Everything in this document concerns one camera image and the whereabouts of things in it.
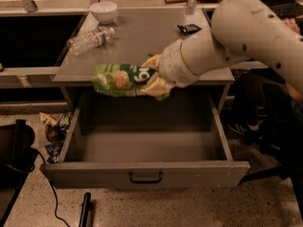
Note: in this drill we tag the grey drawer cabinet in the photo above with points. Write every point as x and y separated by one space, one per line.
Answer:
139 32

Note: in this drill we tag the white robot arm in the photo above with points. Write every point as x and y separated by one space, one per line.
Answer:
239 30

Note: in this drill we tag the black robot base left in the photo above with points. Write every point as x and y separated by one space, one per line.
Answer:
17 158

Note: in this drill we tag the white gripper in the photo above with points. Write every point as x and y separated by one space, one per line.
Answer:
171 63

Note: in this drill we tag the open grey top drawer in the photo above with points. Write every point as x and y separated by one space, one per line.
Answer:
182 136

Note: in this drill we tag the black drawer handle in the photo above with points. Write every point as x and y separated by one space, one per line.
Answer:
149 178

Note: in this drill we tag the snack bags pile on floor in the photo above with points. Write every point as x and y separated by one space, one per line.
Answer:
55 133

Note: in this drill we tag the black bar on floor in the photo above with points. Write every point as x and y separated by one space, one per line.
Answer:
86 211

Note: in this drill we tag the wooden stick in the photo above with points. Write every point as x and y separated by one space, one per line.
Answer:
167 2

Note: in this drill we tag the clear plastic water bottle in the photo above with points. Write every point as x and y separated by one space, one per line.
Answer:
90 40

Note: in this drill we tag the green rice chip bag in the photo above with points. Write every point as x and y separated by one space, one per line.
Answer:
118 80

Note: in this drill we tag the black white shoe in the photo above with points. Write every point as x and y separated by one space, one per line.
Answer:
243 128

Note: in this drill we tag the white bowl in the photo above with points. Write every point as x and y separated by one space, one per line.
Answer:
104 12

